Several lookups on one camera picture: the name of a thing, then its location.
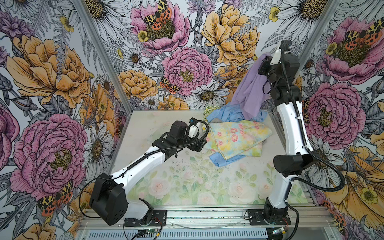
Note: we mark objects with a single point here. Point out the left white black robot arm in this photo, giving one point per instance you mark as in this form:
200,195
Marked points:
109,197

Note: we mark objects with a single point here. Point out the lemon print cloth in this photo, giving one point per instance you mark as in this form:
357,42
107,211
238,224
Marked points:
208,110

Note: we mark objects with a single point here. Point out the left green circuit board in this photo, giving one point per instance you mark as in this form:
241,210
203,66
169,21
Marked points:
147,232

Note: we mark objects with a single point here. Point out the right green circuit board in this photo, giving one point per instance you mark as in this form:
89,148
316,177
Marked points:
279,231

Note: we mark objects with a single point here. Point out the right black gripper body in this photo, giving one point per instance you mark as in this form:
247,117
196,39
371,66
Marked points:
268,69

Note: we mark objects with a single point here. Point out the white ventilated panel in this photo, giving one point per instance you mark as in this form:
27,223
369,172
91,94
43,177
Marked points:
184,234

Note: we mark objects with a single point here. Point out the aluminium front rail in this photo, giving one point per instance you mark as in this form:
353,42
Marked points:
203,217

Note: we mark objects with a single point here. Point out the purple t-shirt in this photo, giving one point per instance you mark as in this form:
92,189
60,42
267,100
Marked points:
250,94

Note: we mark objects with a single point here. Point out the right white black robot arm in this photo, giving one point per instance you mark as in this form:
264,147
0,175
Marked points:
288,102

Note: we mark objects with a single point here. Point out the right aluminium corner post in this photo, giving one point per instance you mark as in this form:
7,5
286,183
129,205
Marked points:
318,30

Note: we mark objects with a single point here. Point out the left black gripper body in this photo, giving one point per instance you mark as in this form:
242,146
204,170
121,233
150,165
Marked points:
192,143

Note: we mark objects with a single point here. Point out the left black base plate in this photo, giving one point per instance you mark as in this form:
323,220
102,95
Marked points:
155,218

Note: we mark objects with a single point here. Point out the left aluminium corner post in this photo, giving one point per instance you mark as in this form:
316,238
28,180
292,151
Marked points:
92,30

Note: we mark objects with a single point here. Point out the aluminium corner post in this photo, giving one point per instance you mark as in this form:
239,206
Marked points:
92,30
318,30

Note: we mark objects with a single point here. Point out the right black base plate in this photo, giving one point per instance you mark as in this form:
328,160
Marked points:
260,217

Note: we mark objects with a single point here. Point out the green circuit board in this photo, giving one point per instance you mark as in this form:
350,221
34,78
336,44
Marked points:
147,232
279,231

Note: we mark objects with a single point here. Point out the light blue button shirt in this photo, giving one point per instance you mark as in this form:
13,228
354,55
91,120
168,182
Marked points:
230,113

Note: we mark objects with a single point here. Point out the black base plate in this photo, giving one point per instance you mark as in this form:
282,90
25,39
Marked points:
260,217
155,218

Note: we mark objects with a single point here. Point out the pastel floral cloth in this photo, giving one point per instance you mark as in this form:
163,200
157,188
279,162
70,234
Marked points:
243,138

